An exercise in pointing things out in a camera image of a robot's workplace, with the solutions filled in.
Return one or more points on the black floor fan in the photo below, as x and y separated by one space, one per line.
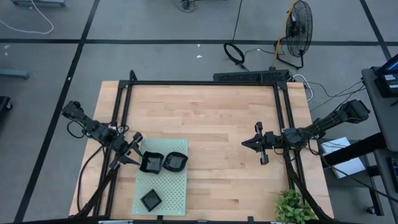
300 31

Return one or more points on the grey side table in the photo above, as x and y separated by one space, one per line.
388 118

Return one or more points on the black monitor blue screen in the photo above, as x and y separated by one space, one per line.
392 65

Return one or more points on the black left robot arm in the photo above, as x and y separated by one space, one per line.
96 130

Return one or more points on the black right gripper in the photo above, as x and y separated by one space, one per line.
273 140

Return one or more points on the black aluminium table frame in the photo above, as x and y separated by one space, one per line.
202 82

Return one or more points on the wavy square black plate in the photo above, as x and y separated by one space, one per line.
151 162

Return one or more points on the black labelled box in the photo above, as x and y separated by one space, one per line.
387 87

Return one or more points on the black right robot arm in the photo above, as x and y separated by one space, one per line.
323 124

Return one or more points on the green potted plant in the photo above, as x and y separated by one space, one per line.
292 207

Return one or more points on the white paper box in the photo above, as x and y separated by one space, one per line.
351 168

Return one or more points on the black perforated box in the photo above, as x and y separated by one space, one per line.
248 76

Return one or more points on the green perforated metal shelf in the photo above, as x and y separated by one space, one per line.
168 193

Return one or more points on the small square black plate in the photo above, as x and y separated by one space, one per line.
151 200

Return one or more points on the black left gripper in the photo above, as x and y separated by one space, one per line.
122 146

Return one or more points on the black caster base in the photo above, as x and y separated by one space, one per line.
3 104

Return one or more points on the leaf-shaped black plate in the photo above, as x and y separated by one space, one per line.
175 162

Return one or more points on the grey table foot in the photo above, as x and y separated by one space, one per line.
37 2
14 74

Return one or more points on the black support beam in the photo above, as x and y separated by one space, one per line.
348 154

